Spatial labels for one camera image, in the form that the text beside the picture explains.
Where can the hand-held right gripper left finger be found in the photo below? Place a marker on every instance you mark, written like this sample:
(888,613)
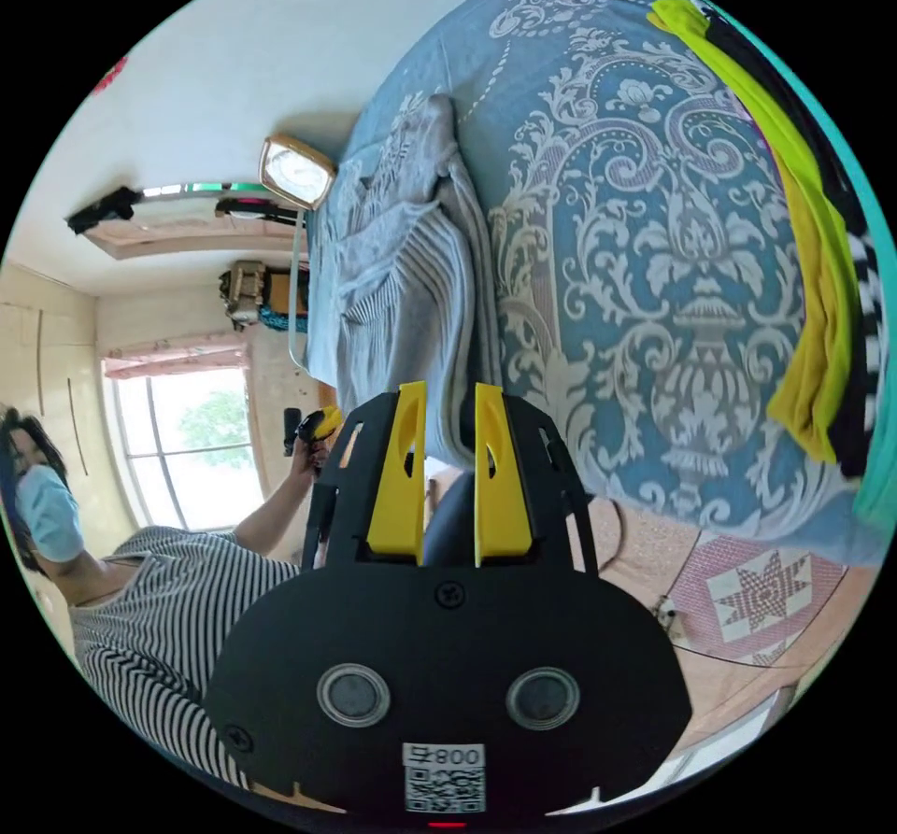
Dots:
(394,484)

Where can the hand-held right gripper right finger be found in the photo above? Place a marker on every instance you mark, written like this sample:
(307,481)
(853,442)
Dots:
(499,491)

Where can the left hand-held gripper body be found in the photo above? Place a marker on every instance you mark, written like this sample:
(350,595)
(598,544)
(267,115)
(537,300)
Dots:
(307,429)

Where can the person's left forearm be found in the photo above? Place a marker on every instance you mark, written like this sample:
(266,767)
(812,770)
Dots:
(270,515)

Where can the gray long-sleeve sweater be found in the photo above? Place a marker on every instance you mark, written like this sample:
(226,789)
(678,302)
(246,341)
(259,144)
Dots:
(413,274)

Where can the person's left hand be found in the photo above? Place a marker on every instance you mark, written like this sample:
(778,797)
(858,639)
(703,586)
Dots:
(308,459)

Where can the window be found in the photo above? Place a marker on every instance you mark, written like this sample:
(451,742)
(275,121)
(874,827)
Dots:
(186,445)

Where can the pink curtain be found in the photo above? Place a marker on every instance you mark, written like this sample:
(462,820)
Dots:
(175,361)

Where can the person's body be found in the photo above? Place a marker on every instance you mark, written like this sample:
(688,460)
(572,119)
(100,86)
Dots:
(154,617)

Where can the gold-framed clock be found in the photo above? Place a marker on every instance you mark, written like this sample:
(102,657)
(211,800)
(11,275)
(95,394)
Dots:
(296,172)

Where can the cream cupboard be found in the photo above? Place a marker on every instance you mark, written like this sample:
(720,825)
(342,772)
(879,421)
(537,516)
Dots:
(42,365)

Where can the bed with blue patterned sheet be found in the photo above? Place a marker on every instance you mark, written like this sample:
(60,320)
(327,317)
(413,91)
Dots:
(610,231)

